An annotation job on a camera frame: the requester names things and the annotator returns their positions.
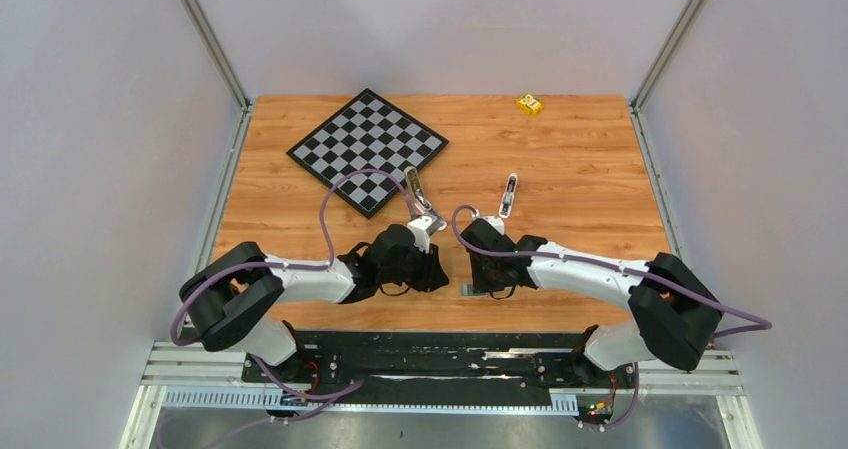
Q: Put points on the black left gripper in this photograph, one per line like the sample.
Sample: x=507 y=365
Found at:
x=431 y=275

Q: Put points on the black white chessboard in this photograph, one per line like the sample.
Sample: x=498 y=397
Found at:
x=360 y=143

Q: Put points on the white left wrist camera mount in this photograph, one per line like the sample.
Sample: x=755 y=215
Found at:
x=423 y=227

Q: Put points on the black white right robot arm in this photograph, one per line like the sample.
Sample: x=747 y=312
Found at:
x=673 y=315

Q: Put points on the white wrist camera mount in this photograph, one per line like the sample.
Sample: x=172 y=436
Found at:
x=423 y=227
x=496 y=222

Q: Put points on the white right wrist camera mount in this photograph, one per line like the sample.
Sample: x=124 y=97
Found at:
x=496 y=222

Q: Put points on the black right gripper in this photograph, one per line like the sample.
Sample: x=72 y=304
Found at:
x=481 y=285

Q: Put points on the yellow printed small box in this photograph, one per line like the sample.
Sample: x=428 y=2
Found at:
x=530 y=104

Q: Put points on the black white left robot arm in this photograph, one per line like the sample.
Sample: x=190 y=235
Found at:
x=228 y=302

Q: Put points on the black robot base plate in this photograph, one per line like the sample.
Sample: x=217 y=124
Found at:
x=443 y=369

